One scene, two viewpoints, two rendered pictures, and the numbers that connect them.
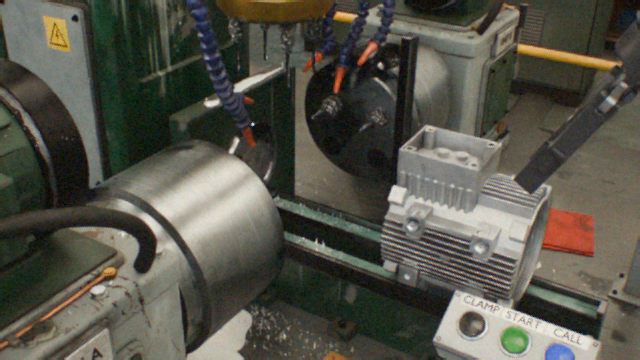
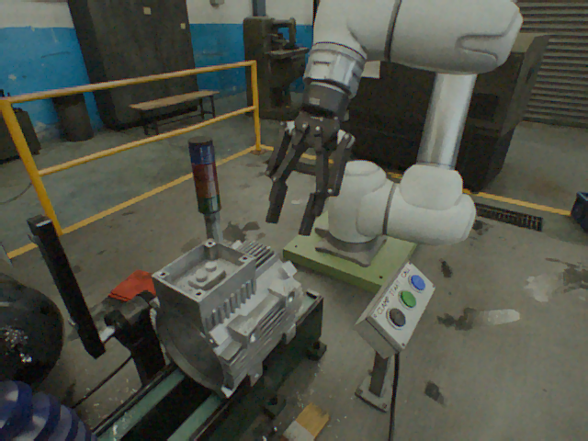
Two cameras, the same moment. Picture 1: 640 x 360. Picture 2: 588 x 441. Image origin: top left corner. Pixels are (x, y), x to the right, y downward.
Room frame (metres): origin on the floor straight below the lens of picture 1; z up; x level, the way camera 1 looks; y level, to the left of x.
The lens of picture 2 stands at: (0.78, 0.21, 1.47)
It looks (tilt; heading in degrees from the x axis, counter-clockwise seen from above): 31 degrees down; 273
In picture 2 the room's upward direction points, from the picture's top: straight up
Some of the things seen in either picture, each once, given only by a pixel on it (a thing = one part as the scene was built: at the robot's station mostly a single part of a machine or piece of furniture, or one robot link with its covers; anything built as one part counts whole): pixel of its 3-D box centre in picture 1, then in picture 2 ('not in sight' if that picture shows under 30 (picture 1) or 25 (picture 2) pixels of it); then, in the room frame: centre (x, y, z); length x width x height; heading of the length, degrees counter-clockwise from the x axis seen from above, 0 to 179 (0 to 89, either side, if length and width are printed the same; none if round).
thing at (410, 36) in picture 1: (405, 108); (72, 293); (1.12, -0.16, 1.12); 0.04 x 0.03 x 0.26; 58
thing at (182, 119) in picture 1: (225, 173); not in sight; (1.16, 0.16, 0.97); 0.30 x 0.11 x 0.34; 148
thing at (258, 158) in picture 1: (252, 161); not in sight; (1.13, 0.10, 1.02); 0.15 x 0.02 x 0.15; 148
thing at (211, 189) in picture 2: not in sight; (206, 185); (1.05, -0.59, 1.10); 0.06 x 0.06 x 0.04
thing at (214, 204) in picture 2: not in sight; (209, 200); (1.05, -0.59, 1.05); 0.06 x 0.06 x 0.04
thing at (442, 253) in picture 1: (466, 230); (231, 311); (0.91, -0.24, 1.02); 0.20 x 0.19 x 0.19; 59
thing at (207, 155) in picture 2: not in sight; (201, 152); (1.05, -0.59, 1.19); 0.06 x 0.06 x 0.04
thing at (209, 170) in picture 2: not in sight; (204, 168); (1.05, -0.59, 1.14); 0.06 x 0.06 x 0.04
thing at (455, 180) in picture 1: (448, 168); (208, 284); (0.93, -0.20, 1.11); 0.12 x 0.11 x 0.07; 59
